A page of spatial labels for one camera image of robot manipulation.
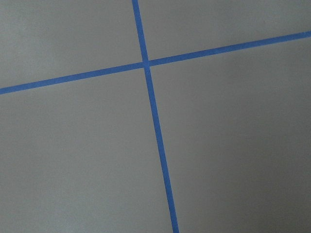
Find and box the long blue tape strip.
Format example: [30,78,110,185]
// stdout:
[132,0,179,233]

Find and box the crossing blue tape strip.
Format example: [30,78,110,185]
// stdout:
[0,31,311,95]

